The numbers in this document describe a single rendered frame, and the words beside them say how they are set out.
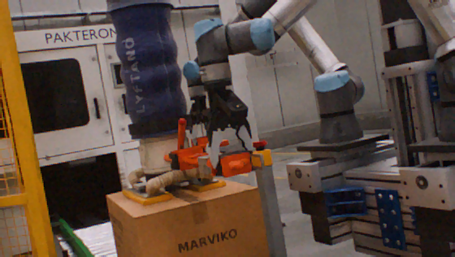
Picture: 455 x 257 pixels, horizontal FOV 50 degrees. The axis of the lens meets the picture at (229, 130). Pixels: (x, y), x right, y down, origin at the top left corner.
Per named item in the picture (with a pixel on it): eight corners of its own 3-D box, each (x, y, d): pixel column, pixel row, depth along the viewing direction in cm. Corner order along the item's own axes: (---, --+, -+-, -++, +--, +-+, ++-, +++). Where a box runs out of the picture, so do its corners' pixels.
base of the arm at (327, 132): (343, 136, 179) (339, 109, 178) (373, 135, 165) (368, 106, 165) (309, 144, 172) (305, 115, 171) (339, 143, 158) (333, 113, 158)
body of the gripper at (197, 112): (198, 125, 206) (193, 97, 205) (192, 125, 214) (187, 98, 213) (214, 122, 209) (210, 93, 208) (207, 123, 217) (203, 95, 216)
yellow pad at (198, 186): (170, 185, 195) (168, 172, 195) (193, 179, 199) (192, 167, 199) (199, 193, 164) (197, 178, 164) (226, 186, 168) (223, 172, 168)
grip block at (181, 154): (171, 170, 156) (167, 151, 156) (199, 163, 160) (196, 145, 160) (178, 172, 149) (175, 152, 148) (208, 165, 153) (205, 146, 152)
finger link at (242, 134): (251, 154, 130) (234, 124, 128) (262, 154, 124) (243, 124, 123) (242, 160, 129) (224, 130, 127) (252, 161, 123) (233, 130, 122)
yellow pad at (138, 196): (123, 195, 188) (120, 182, 188) (148, 189, 192) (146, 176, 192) (144, 206, 157) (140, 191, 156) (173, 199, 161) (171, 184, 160)
